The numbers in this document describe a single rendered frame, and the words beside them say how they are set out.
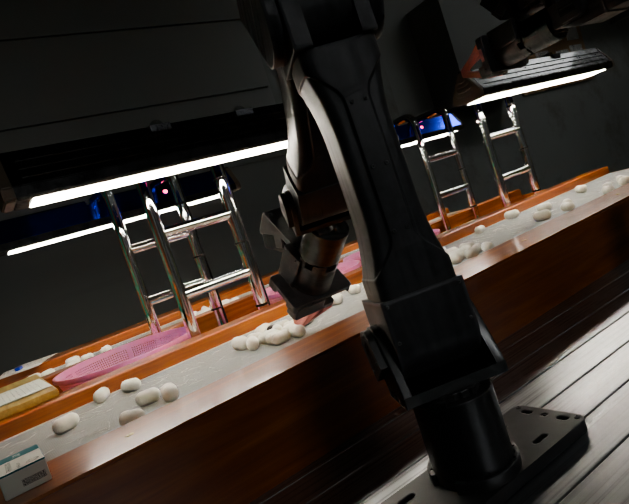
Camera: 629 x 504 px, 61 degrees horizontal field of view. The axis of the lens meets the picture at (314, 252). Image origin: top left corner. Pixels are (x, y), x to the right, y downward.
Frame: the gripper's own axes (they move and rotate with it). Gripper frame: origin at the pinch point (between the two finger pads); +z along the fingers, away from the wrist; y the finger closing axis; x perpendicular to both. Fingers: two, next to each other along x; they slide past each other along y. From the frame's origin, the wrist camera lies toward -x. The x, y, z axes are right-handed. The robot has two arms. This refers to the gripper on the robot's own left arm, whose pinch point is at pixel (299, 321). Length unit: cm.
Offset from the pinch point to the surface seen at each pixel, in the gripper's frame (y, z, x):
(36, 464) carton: 38.8, -16.3, 11.3
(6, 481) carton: 41.1, -16.2, 11.4
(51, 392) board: 32.4, 15.4, -15.3
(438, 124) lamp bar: -116, 25, -65
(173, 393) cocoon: 22.4, -2.8, 3.4
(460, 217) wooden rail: -99, 38, -32
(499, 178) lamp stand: -89, 12, -22
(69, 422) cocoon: 33.0, 5.6, -3.6
